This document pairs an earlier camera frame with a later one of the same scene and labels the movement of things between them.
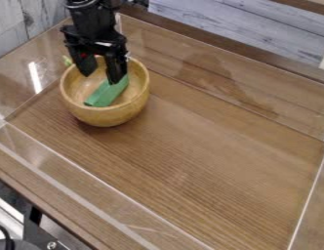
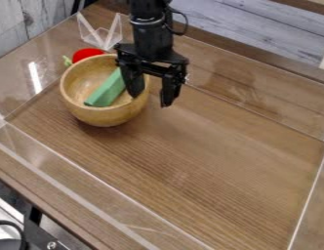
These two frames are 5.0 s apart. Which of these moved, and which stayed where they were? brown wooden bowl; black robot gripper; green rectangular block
Moved: black robot gripper
Stayed: brown wooden bowl; green rectangular block
